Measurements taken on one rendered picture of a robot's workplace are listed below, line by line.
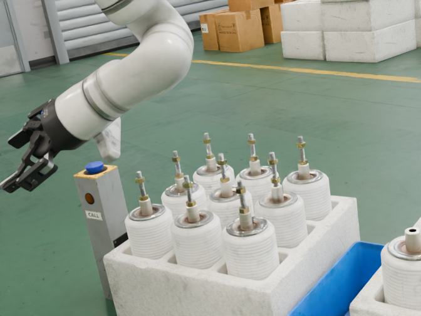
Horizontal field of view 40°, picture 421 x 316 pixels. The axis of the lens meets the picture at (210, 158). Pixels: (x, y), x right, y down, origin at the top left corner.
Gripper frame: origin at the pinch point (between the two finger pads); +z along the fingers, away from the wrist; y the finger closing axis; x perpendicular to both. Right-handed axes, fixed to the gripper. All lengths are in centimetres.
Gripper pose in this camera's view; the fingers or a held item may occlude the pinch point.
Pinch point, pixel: (10, 164)
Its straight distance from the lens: 93.6
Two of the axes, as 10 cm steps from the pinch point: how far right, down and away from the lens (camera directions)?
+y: 1.0, 7.2, -6.9
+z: -7.9, 4.8, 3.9
